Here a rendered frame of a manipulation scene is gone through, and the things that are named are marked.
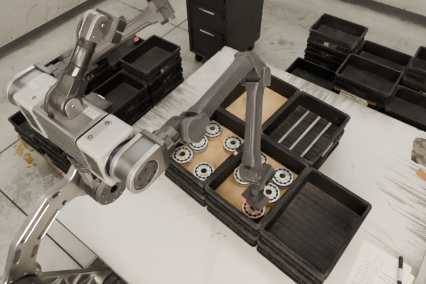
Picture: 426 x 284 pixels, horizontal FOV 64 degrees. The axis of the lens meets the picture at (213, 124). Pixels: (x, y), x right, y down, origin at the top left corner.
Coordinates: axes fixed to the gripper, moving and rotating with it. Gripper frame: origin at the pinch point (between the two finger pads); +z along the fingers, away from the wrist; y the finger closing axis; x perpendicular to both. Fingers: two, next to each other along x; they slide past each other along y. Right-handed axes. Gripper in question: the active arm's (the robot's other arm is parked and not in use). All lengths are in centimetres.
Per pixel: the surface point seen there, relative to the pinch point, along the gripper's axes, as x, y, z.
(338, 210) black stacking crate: -26.3, -28.0, 6.0
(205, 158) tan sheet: -7.7, 35.4, 6.8
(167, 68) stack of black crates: -67, 132, 43
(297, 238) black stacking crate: -3.4, -21.3, 5.9
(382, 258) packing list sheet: -26, -53, 18
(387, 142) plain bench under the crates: -90, -28, 19
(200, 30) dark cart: -128, 155, 50
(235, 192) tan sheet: -2.9, 12.2, 6.3
